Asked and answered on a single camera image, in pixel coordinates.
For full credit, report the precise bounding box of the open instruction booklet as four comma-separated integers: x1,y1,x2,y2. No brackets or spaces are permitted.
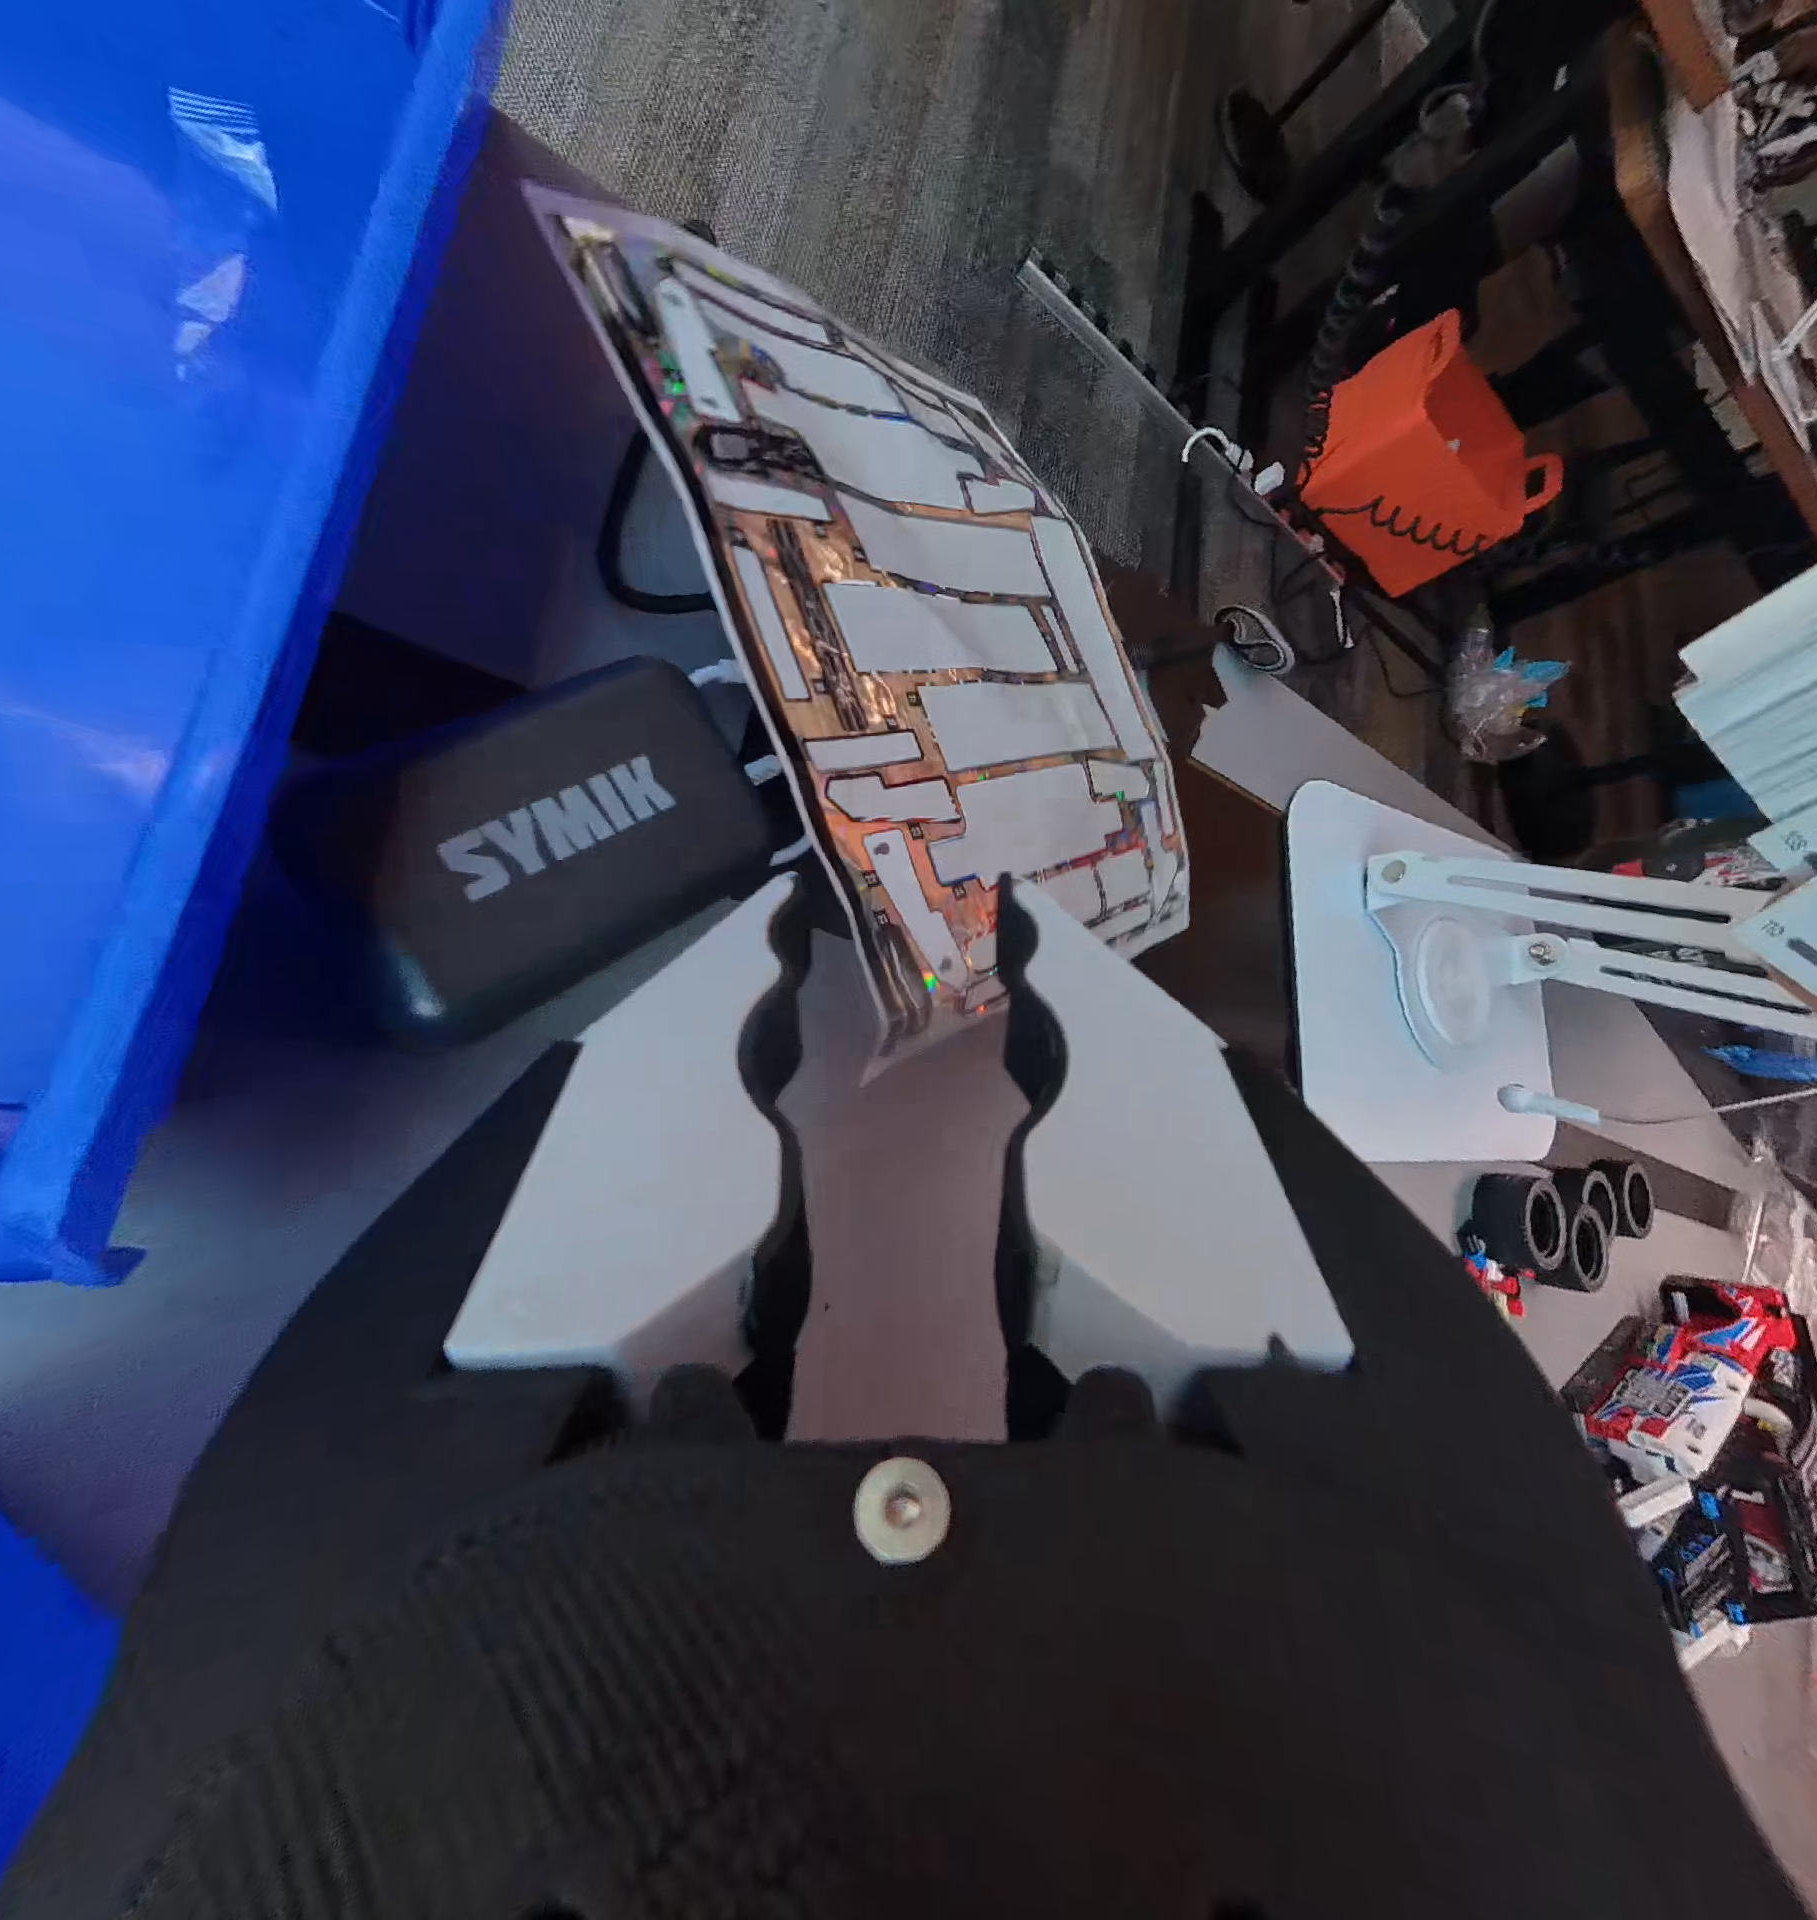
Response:
1673,533,1817,961

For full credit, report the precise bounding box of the clear bag of blue bricks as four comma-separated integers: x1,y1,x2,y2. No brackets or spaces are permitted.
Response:
1445,626,1573,765

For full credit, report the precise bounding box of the thick black cable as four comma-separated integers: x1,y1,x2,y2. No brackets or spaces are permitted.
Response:
593,426,719,614

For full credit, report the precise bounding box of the white book stand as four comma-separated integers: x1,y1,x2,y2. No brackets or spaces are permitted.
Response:
1284,782,1817,1165

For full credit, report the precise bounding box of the blue plastic bin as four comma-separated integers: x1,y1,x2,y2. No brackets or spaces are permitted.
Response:
0,1448,122,1920
0,0,509,1291

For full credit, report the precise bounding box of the black hard zip case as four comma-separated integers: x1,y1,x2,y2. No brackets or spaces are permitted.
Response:
270,657,793,1051

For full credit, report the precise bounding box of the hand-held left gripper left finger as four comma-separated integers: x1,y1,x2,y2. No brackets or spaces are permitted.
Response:
443,873,816,1389

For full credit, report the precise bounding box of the brick-built toy race car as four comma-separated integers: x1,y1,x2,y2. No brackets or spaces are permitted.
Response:
1560,1276,1817,1671

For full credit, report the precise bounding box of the orange felt bag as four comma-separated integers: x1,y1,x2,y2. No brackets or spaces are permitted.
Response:
1299,308,1569,599

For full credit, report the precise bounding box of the shiny sticker sheet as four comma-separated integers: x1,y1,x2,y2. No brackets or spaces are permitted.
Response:
525,181,1196,1089

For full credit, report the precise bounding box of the white cable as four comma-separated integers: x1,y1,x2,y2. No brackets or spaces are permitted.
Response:
686,657,790,790

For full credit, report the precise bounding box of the coiled black cable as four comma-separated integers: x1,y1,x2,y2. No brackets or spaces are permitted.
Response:
1302,143,1458,459

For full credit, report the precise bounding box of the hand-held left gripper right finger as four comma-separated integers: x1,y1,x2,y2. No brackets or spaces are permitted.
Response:
995,873,1360,1382

